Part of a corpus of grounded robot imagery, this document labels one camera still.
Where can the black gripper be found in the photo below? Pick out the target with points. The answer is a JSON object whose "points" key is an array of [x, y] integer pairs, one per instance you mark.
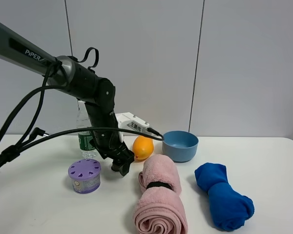
{"points": [[109, 145]]}

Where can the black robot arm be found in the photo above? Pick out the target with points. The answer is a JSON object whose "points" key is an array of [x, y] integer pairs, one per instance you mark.
{"points": [[66, 74]]}

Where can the orange mango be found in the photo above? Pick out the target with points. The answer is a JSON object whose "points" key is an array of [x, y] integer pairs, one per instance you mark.
{"points": [[142, 148]]}

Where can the purple air freshener can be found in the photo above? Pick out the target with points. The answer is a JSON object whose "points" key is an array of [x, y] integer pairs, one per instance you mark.
{"points": [[85, 175]]}

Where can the clear plastic water bottle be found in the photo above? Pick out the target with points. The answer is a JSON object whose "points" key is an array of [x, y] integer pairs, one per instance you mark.
{"points": [[88, 151]]}

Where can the blue plastic bowl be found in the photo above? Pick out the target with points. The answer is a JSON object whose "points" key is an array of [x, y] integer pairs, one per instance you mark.
{"points": [[180, 146]]}

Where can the rolled pink towel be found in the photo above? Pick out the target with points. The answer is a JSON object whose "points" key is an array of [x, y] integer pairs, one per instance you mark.
{"points": [[160, 209]]}

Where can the rolled blue towel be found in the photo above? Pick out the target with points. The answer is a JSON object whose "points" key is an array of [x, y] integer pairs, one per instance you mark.
{"points": [[229, 209]]}

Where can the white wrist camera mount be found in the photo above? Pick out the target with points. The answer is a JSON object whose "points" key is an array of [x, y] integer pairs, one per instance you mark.
{"points": [[130, 121]]}

